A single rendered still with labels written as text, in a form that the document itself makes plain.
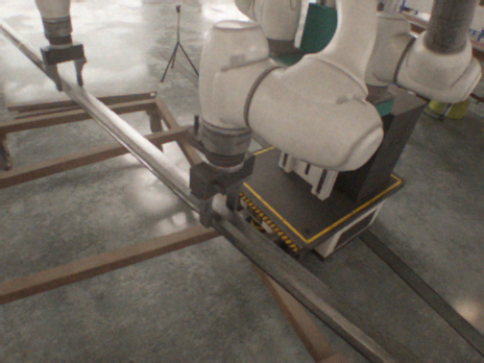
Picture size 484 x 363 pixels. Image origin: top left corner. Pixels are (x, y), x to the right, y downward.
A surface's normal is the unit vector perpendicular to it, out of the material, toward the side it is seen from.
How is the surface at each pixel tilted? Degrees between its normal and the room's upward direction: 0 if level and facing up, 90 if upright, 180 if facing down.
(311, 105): 47
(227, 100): 93
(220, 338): 0
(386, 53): 84
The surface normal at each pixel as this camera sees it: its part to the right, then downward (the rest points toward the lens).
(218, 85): -0.59, 0.43
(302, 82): -0.37, -0.30
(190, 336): 0.11, -0.76
